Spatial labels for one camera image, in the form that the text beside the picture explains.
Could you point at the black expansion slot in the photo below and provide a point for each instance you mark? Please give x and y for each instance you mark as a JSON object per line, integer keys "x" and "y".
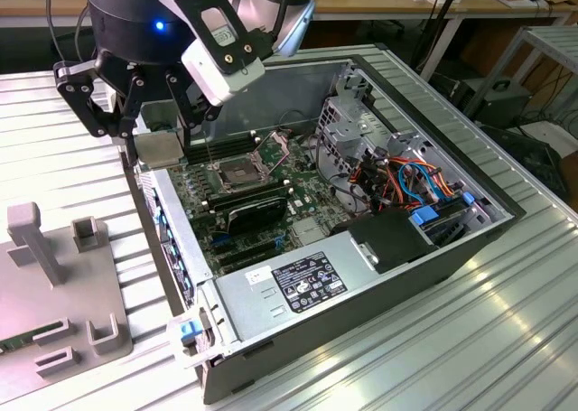
{"x": 246, "y": 248}
{"x": 248, "y": 256}

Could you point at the blue disk carrier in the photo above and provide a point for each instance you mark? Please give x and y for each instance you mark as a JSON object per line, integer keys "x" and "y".
{"x": 424, "y": 215}

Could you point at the small white sticker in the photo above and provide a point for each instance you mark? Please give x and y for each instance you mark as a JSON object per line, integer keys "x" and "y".
{"x": 258, "y": 276}

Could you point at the grey power supply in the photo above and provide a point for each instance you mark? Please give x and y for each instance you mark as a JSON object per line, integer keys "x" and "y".
{"x": 253, "y": 311}

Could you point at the green RAM stick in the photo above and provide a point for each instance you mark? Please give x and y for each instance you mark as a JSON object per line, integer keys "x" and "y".
{"x": 20, "y": 339}

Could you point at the silver chipset heatsink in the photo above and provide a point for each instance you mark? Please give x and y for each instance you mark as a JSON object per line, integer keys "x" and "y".
{"x": 309, "y": 231}

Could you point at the green motherboard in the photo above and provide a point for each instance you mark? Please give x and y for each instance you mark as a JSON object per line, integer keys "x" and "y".
{"x": 311, "y": 194}

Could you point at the perforated metal drive cage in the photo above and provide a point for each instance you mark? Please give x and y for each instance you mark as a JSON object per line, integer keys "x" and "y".
{"x": 343, "y": 135}

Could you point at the metal disk bay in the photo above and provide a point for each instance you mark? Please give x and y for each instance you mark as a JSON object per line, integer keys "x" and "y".
{"x": 456, "y": 167}

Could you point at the grey parts rack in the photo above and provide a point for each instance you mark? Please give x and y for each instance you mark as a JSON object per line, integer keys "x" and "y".
{"x": 40, "y": 289}

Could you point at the black cooler shroud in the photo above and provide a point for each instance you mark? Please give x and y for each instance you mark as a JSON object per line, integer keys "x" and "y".
{"x": 257, "y": 214}

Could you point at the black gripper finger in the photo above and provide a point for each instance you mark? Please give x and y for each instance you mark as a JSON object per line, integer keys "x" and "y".
{"x": 180, "y": 104}
{"x": 77, "y": 90}

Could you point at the blue case latch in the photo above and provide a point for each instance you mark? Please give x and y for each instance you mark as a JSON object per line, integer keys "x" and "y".
{"x": 189, "y": 333}

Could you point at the silver CPU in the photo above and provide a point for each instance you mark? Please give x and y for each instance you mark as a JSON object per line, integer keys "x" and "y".
{"x": 158, "y": 151}

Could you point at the grey metal shelf frame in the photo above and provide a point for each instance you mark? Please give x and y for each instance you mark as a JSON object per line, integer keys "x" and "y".
{"x": 555, "y": 45}

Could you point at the black power supply label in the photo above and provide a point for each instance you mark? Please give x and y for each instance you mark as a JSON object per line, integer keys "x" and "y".
{"x": 309, "y": 280}

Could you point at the small blue clip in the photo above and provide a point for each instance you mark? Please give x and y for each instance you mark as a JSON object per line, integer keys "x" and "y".
{"x": 468, "y": 198}

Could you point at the CPU socket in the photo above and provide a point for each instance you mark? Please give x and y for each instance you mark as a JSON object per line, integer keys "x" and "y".
{"x": 237, "y": 172}

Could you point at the open black PC case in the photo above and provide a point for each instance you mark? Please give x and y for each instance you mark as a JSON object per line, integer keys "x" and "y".
{"x": 406, "y": 289}

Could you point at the black plastic cover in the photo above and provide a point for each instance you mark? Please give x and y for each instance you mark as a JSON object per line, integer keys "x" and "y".
{"x": 388, "y": 241}

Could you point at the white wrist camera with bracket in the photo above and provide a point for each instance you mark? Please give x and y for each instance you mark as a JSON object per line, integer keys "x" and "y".
{"x": 212, "y": 83}

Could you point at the wooden desk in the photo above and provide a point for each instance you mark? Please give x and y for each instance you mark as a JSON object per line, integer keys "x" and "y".
{"x": 361, "y": 0}

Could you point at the black RAM slot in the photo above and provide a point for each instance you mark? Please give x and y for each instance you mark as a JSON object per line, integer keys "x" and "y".
{"x": 226, "y": 154}
{"x": 226, "y": 149}
{"x": 226, "y": 137}
{"x": 226, "y": 143}
{"x": 250, "y": 198}
{"x": 248, "y": 190}

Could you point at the dark bag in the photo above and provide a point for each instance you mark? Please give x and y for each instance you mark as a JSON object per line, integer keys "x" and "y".
{"x": 533, "y": 158}

